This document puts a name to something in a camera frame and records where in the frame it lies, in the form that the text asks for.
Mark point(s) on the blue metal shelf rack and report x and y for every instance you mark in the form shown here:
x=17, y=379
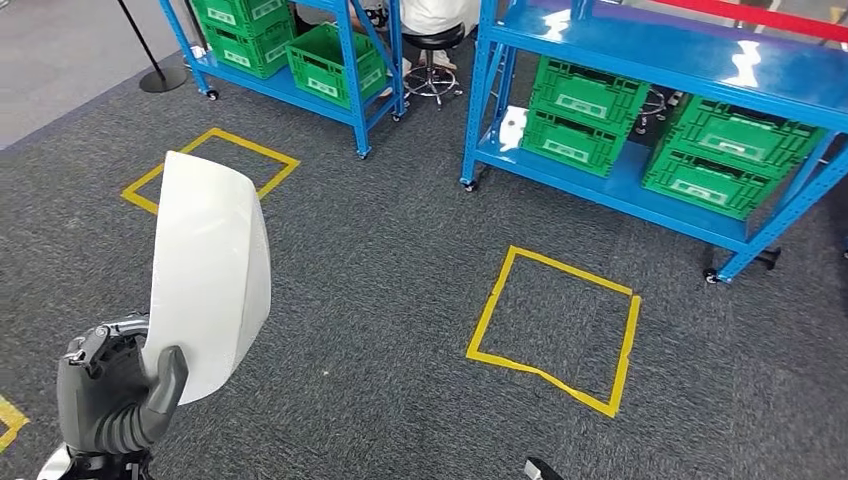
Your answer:
x=265, y=89
x=662, y=60

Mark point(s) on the black stool chrome base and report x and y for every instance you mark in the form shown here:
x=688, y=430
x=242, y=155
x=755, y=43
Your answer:
x=434, y=36

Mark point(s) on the black barrier stand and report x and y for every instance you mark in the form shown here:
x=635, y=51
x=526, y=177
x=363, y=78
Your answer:
x=162, y=79

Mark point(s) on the yellow floor tape square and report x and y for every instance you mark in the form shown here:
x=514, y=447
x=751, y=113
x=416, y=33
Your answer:
x=490, y=305
x=265, y=150

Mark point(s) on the green plastic crate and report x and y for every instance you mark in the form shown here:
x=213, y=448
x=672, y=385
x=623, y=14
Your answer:
x=570, y=149
x=238, y=13
x=702, y=189
x=245, y=56
x=735, y=139
x=583, y=99
x=331, y=73

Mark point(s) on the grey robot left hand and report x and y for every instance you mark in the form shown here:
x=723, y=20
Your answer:
x=99, y=384

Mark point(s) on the red barrier belt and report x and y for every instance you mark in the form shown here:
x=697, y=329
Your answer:
x=762, y=16

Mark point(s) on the person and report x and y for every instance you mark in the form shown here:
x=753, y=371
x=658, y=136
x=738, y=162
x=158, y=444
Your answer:
x=437, y=13

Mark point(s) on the white curved plastic part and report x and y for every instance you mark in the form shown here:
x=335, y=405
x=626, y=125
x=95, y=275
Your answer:
x=205, y=265

